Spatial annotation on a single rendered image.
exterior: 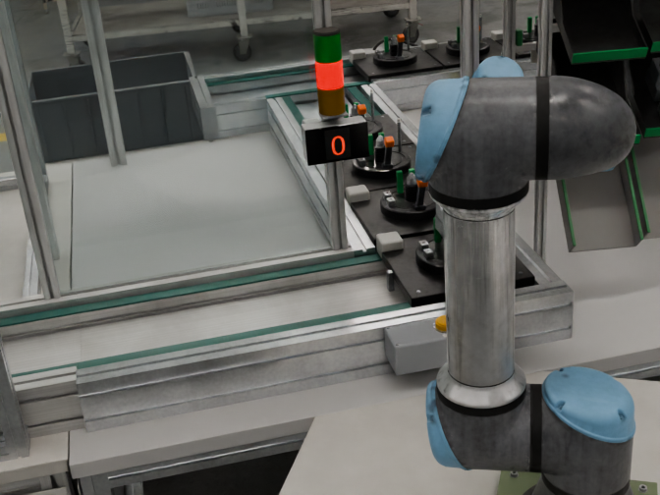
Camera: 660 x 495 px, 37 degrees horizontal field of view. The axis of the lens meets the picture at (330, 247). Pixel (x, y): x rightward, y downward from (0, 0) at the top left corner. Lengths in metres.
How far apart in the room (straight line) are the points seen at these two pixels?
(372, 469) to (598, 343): 0.53
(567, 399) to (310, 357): 0.58
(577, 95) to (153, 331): 1.04
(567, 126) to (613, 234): 0.87
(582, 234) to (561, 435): 0.70
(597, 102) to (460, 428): 0.45
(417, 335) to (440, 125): 0.68
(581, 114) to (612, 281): 1.02
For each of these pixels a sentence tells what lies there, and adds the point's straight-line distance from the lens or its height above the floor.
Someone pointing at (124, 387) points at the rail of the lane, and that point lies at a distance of 1.71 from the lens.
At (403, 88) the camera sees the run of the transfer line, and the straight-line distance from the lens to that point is 3.03.
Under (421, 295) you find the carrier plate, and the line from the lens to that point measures 1.79.
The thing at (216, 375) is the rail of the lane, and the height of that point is 0.92.
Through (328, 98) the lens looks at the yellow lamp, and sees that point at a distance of 1.82.
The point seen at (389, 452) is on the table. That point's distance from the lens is 1.60.
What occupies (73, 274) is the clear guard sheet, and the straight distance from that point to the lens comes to 1.96.
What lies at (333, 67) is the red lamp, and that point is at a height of 1.35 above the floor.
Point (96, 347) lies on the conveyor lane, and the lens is 1.86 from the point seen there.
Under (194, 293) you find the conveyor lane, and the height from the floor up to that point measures 0.94.
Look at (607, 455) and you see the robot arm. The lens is 1.31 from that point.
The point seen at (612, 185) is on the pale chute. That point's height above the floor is 1.08.
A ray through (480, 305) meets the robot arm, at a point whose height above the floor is 1.26.
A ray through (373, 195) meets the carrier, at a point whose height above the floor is 0.97.
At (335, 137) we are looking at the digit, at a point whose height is 1.22.
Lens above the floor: 1.86
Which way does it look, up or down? 27 degrees down
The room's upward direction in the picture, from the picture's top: 5 degrees counter-clockwise
